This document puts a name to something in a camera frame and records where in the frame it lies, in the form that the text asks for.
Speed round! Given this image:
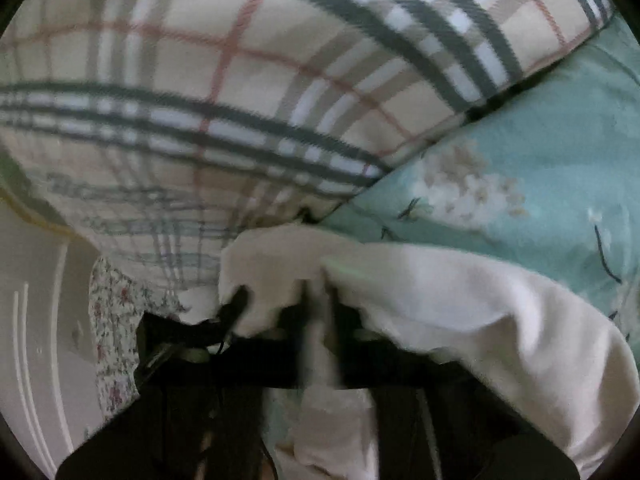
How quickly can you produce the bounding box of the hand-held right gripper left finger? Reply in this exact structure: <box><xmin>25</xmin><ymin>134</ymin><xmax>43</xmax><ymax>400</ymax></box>
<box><xmin>55</xmin><ymin>302</ymin><xmax>311</xmax><ymax>480</ymax></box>

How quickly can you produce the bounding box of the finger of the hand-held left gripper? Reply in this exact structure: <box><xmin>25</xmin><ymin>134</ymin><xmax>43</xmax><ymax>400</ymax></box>
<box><xmin>218</xmin><ymin>284</ymin><xmax>252</xmax><ymax>343</ymax></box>

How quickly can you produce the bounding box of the red floral pillow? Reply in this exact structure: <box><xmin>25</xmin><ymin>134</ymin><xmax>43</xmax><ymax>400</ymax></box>
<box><xmin>86</xmin><ymin>255</ymin><xmax>188</xmax><ymax>423</ymax></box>

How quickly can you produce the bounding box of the plaid pillow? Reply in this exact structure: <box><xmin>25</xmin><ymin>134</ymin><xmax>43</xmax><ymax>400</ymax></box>
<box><xmin>0</xmin><ymin>0</ymin><xmax>617</xmax><ymax>292</ymax></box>

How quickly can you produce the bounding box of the white cabinet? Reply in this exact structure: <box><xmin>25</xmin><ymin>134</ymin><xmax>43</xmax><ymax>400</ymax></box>
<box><xmin>0</xmin><ymin>195</ymin><xmax>108</xmax><ymax>480</ymax></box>

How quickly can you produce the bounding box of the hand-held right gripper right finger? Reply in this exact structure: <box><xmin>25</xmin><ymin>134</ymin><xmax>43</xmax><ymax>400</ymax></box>
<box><xmin>330</xmin><ymin>302</ymin><xmax>583</xmax><ymax>480</ymax></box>

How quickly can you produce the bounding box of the large white garment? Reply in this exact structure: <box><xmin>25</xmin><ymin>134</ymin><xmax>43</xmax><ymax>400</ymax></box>
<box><xmin>219</xmin><ymin>224</ymin><xmax>640</xmax><ymax>480</ymax></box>

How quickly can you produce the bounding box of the teal floral bed sheet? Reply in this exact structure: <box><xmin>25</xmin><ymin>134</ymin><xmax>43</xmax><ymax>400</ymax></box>
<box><xmin>320</xmin><ymin>15</ymin><xmax>640</xmax><ymax>361</ymax></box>

